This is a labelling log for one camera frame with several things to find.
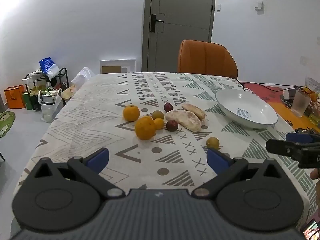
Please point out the clear plastic bag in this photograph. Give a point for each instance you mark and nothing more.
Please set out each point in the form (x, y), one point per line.
(82, 77)

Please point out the grey door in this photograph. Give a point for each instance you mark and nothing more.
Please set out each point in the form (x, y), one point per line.
(183, 20)

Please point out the large orange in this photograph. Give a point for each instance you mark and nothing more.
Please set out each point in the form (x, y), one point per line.
(145, 128)
(131, 113)

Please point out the white power adapter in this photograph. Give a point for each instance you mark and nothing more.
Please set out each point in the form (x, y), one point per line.
(289, 94)

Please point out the green box on floor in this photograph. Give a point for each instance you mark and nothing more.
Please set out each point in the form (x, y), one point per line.
(26, 100)

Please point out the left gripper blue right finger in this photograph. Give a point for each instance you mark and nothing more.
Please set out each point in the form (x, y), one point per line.
(218, 161)

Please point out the orange paper bag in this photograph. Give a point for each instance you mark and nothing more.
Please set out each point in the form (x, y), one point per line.
(14, 97)

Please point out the blue white plastic bag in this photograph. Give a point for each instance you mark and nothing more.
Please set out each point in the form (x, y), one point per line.
(49, 68)

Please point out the black metal shoe rack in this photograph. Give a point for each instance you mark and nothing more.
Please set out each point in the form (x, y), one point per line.
(35, 81)

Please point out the person's right hand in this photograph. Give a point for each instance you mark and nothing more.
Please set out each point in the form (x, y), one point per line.
(314, 174)

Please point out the red orange cartoon mat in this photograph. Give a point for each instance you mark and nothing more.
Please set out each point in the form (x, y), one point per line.
(271, 94)

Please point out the white foam packaging board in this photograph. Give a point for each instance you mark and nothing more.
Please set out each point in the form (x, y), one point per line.
(117, 66)

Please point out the dark red plum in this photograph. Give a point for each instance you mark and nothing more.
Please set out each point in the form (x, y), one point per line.
(168, 107)
(172, 125)

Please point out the white ceramic plate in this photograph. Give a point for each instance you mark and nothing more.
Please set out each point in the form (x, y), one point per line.
(246, 108)

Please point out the white plastic bag on floor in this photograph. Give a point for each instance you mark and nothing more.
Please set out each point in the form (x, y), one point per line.
(49, 104)

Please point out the patterned white tablecloth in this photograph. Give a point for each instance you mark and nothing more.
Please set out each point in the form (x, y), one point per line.
(93, 119)

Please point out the dark red plum front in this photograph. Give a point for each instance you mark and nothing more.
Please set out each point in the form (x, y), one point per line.
(172, 125)

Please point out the black door lock handle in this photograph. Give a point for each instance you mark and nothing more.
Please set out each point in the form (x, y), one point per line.
(153, 22)

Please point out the orange leather chair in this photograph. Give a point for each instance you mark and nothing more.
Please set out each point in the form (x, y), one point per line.
(198, 57)

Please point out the small yellow mandarin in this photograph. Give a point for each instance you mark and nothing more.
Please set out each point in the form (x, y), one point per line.
(159, 123)

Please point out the small yellow-green fruit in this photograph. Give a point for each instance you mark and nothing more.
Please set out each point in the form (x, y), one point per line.
(213, 142)

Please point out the smartphone with lit screen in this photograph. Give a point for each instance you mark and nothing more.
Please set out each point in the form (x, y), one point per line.
(311, 231)

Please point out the green kiwi fruit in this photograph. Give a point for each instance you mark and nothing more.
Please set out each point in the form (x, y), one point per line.
(157, 114)

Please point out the dark red plum back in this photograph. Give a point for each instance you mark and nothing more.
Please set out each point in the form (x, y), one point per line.
(168, 107)

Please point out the frosted drinking glass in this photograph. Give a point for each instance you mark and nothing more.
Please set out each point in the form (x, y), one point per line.
(300, 103)

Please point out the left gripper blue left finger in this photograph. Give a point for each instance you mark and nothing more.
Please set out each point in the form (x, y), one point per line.
(98, 160)

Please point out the large orange front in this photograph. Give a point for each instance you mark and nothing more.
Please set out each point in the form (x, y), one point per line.
(145, 128)

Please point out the small white wall switch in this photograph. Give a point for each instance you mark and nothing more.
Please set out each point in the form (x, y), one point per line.
(218, 8)

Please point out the green floor rug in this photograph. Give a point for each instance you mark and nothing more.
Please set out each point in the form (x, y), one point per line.
(6, 120)

